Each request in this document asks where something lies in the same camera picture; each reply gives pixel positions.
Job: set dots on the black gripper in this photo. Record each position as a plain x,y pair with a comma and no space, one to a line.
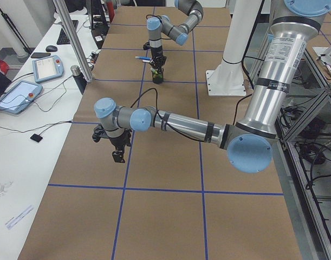
156,52
118,142

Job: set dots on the black mesh pen cup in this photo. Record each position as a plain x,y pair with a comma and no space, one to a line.
159,77

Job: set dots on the blue marker pen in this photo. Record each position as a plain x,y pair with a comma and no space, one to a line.
143,58

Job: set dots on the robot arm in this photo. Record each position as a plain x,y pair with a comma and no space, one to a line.
248,141
159,25

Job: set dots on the steel water bottle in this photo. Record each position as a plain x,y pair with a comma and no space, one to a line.
79,78

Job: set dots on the small black square device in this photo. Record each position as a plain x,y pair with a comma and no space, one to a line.
36,137

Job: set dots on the black computer mouse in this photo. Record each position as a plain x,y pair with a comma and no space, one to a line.
51,48

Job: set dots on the far teach pendant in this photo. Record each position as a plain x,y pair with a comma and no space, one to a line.
47,68

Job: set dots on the teach pendant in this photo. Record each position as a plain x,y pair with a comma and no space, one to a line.
47,68
20,96

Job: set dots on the near teach pendant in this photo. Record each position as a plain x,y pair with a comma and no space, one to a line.
20,96

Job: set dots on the black phone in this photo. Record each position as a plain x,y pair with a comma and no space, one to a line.
39,55

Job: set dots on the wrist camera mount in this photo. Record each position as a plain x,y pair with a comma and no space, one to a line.
99,133
146,46

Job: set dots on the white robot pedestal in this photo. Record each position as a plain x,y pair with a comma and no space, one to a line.
228,79

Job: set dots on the aluminium frame post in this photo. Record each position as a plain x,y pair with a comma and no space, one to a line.
72,35

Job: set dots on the aluminium frame rack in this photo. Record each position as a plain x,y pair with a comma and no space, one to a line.
304,129

